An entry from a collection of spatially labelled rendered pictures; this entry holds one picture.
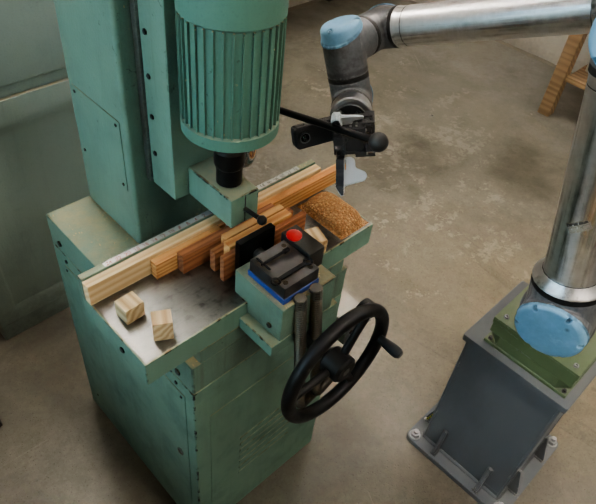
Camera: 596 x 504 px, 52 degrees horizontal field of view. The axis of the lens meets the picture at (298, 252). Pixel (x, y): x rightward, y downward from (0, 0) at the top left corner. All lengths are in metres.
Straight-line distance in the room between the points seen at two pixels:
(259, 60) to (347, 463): 1.38
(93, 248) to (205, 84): 0.58
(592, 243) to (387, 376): 1.14
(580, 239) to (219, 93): 0.72
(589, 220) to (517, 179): 2.08
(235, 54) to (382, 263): 1.75
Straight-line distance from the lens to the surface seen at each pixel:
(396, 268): 2.60
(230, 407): 1.44
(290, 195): 1.37
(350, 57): 1.36
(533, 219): 3.09
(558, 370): 1.64
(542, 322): 1.38
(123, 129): 1.26
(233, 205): 1.18
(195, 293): 1.21
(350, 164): 1.23
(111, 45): 1.18
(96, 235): 1.49
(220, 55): 0.99
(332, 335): 1.10
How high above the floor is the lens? 1.80
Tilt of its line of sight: 44 degrees down
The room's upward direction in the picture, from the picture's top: 7 degrees clockwise
